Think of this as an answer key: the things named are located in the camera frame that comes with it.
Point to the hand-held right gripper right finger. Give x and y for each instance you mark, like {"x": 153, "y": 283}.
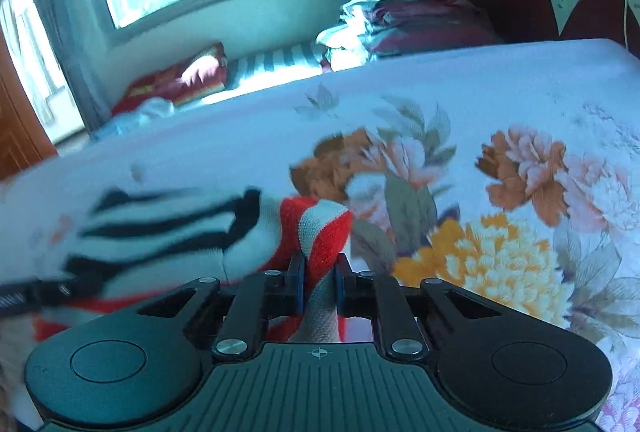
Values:
{"x": 342, "y": 284}

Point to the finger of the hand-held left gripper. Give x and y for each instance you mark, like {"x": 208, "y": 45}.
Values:
{"x": 45, "y": 294}

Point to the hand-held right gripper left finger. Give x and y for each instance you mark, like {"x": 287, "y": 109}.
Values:
{"x": 299, "y": 284}

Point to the red black white striped sweater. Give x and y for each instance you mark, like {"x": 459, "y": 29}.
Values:
{"x": 200, "y": 237}

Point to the brown wooden door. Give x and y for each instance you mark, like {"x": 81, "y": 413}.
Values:
{"x": 20, "y": 131}

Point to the light blue cloth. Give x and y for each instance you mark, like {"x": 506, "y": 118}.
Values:
{"x": 140, "y": 111}

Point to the grey white striped sheet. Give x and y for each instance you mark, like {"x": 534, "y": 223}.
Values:
{"x": 270, "y": 64}

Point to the floral bed sheet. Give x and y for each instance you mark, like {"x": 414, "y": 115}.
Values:
{"x": 500, "y": 111}

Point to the red pillow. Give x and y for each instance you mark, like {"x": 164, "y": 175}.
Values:
{"x": 170, "y": 79}

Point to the folded maroon quilt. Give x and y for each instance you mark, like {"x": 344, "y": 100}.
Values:
{"x": 415, "y": 24}

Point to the blue grey curtain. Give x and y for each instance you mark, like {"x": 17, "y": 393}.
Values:
{"x": 65, "y": 11}

